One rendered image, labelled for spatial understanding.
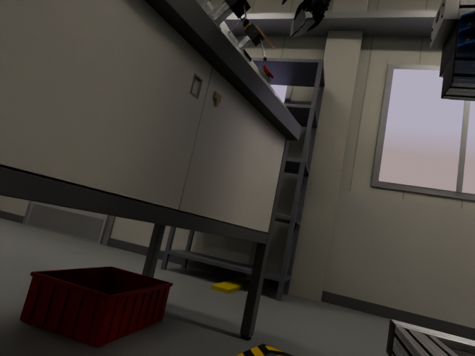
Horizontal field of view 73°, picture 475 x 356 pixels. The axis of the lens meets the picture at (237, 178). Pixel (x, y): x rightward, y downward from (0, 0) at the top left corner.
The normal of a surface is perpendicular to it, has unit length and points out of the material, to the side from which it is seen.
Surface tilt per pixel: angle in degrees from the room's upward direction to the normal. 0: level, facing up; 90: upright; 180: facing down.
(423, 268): 90
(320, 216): 90
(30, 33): 90
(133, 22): 90
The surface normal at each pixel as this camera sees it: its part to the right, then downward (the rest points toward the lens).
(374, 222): -0.28, -0.22
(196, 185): 0.85, 0.09
